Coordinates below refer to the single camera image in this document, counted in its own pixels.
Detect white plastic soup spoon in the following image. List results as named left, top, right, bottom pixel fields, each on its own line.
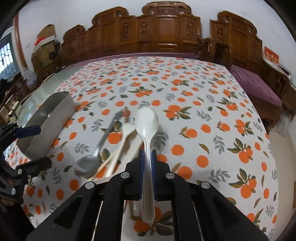
left=135, top=107, right=159, bottom=223

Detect cream plastic chopstick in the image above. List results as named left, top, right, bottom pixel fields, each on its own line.
left=87, top=129, right=139, bottom=182

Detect stainless steel spoon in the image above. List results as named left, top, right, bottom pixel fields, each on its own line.
left=74, top=110, right=123, bottom=178

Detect stainless steel utensil tray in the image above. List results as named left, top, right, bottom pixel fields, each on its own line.
left=16, top=91, right=76, bottom=161

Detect orange print tablecloth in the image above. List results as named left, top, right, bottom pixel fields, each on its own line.
left=4, top=56, right=280, bottom=241

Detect window with grille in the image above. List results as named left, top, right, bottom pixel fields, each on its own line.
left=1, top=43, right=15, bottom=74

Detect stacked cardboard boxes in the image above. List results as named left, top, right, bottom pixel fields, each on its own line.
left=31, top=24, right=61, bottom=80

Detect purple seat cushion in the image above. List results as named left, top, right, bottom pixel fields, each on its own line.
left=229, top=65, right=282, bottom=106

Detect carved wooden sofa bench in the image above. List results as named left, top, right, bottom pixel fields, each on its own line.
left=61, top=1, right=210, bottom=66

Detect carved wooden armchair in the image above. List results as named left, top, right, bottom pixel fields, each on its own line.
left=208, top=11, right=263, bottom=74

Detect red gold gift box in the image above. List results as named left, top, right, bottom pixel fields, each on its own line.
left=263, top=46, right=279, bottom=65

